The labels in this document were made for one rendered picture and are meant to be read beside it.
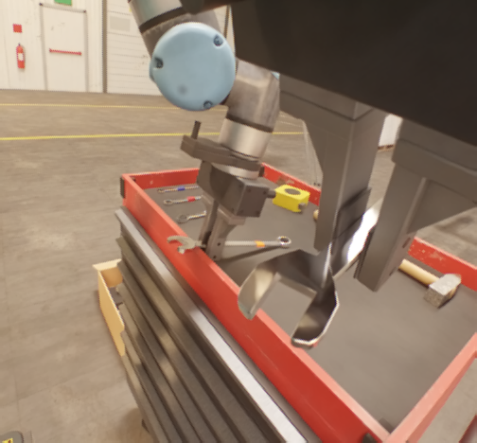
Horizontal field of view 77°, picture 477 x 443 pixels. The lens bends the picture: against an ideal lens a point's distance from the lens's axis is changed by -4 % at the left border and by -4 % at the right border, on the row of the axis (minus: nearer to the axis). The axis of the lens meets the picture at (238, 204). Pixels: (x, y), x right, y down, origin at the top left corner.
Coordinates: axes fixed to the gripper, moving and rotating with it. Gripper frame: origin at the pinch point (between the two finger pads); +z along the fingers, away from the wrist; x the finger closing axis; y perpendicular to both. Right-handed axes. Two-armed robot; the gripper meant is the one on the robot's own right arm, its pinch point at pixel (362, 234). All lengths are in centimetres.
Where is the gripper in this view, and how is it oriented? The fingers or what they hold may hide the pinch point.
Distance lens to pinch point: 17.6
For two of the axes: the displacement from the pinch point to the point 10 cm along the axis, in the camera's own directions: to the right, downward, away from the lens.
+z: 0.9, 7.0, 7.0
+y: -7.6, 5.1, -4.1
